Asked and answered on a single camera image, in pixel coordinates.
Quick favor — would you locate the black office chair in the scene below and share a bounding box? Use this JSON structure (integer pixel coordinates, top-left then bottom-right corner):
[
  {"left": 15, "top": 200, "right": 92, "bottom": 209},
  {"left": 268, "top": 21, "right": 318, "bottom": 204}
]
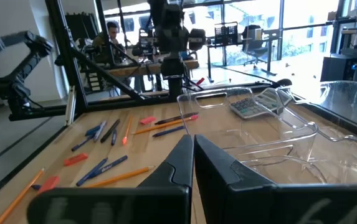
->
[{"left": 241, "top": 24, "right": 270, "bottom": 67}]

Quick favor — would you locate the black rounded knob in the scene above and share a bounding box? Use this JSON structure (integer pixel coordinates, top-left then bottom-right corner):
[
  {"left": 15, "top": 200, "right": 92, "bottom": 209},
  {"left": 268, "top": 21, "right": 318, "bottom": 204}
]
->
[{"left": 270, "top": 78, "right": 293, "bottom": 89}]

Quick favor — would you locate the white strip bracket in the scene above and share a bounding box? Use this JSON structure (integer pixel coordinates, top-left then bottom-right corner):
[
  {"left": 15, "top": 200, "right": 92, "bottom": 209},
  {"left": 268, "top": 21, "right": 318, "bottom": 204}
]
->
[{"left": 64, "top": 85, "right": 77, "bottom": 127}]

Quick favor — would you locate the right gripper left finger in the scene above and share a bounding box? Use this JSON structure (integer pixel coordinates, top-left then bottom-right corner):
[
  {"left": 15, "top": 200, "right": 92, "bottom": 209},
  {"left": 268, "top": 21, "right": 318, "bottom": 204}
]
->
[{"left": 27, "top": 134, "right": 194, "bottom": 224}]

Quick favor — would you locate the black cabinet box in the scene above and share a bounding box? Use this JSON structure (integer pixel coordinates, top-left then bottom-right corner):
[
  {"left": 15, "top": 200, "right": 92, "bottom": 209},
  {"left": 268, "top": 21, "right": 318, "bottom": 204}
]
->
[{"left": 320, "top": 52, "right": 357, "bottom": 83}]

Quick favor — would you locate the seated person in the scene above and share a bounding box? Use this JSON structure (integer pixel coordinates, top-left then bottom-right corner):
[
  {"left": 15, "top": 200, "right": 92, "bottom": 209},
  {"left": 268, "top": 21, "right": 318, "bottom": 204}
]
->
[{"left": 91, "top": 20, "right": 128, "bottom": 65}]

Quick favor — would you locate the pink eraser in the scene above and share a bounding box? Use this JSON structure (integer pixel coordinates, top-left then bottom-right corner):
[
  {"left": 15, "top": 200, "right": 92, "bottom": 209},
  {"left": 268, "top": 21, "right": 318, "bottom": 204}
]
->
[{"left": 138, "top": 116, "right": 157, "bottom": 126}]

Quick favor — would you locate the orange pencil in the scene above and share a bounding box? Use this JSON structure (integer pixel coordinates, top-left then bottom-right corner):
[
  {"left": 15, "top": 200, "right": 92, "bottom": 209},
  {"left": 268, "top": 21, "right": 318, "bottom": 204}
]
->
[
  {"left": 121, "top": 115, "right": 133, "bottom": 146},
  {"left": 83, "top": 166, "right": 156, "bottom": 189},
  {"left": 131, "top": 114, "right": 199, "bottom": 136},
  {"left": 0, "top": 167, "right": 46, "bottom": 224}
]

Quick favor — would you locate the grey desk calculator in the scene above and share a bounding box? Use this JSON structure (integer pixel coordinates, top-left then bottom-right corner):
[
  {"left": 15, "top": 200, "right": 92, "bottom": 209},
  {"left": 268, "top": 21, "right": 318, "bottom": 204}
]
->
[{"left": 229, "top": 88, "right": 293, "bottom": 120}]

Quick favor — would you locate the wooden work table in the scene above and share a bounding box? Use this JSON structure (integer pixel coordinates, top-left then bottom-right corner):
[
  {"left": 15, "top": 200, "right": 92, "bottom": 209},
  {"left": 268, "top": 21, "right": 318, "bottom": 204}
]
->
[{"left": 106, "top": 58, "right": 200, "bottom": 78}]

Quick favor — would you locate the orange-red eraser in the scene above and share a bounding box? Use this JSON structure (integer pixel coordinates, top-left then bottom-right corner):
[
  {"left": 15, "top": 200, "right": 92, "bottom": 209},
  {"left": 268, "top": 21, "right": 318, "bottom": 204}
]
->
[{"left": 63, "top": 152, "right": 90, "bottom": 167}]

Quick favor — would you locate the black office desk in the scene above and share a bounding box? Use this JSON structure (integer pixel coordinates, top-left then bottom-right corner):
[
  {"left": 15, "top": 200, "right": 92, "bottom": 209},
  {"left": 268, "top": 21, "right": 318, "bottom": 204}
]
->
[{"left": 206, "top": 28, "right": 282, "bottom": 82}]

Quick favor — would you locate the black perforated crate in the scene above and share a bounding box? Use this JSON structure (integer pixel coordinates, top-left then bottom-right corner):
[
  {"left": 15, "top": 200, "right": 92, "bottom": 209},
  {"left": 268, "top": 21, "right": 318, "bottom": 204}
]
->
[{"left": 214, "top": 21, "right": 239, "bottom": 47}]

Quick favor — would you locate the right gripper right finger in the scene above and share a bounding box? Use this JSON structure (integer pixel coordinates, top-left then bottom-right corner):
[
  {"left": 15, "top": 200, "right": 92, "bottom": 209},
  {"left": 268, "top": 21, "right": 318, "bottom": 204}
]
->
[{"left": 194, "top": 134, "right": 357, "bottom": 224}]

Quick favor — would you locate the red eraser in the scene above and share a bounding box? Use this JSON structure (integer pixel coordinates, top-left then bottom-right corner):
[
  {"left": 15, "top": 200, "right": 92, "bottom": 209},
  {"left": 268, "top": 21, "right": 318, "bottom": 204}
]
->
[{"left": 37, "top": 175, "right": 60, "bottom": 194}]

